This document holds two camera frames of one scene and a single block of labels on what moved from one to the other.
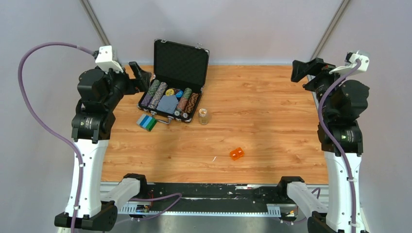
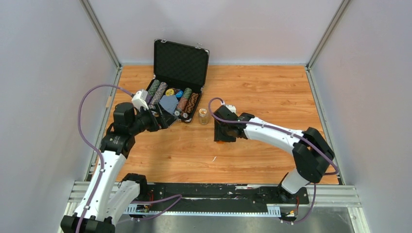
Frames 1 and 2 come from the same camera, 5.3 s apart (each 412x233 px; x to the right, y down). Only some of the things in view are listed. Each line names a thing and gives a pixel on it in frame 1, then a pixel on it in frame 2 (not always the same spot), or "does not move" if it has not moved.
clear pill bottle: [203, 117] does not move
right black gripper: [316, 67] -> [218, 137]
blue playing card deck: [168, 103] does not move
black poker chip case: [180, 71] does not move
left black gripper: [142, 81] -> [164, 119]
